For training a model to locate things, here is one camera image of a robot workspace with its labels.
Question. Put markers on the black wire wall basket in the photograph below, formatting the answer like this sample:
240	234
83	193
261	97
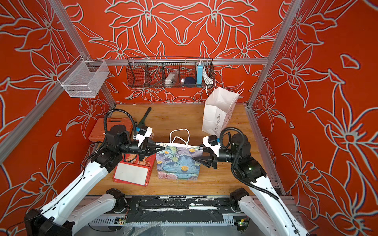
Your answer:
152	72

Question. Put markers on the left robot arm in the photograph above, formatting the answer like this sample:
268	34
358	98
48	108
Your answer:
59	217

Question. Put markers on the light blue box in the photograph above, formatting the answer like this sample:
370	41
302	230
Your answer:
199	74

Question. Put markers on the dark green scraper tool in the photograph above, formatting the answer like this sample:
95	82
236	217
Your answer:
144	118

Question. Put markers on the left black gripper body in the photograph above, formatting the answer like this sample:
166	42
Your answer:
132	148

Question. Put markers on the white wire mesh basket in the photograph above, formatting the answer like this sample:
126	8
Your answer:
84	79

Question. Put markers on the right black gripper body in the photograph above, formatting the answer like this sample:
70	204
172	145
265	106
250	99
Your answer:
226	157

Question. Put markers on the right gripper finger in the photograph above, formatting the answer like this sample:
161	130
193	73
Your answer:
200	155
204	161

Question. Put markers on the white paper bag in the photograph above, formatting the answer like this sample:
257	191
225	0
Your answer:
218	110

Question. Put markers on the floral patterned paper bag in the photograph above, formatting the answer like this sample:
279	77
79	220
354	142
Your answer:
176	161

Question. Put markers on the orange plastic tool case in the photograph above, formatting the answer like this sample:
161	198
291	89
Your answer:
98	134

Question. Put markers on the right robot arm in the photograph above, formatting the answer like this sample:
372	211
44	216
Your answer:
271	216

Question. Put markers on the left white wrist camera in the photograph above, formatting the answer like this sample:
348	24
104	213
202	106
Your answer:
142	133

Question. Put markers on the dark blue round object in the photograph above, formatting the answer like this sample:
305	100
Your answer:
190	82

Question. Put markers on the silver pouch in basket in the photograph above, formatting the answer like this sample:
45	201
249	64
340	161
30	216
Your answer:
171	79

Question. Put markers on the red RICH paper bag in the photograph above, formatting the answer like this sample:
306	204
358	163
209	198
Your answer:
132	174

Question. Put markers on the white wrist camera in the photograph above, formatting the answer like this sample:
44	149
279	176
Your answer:
142	133
213	143

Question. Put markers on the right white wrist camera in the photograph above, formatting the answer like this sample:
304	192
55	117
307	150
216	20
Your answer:
213	143

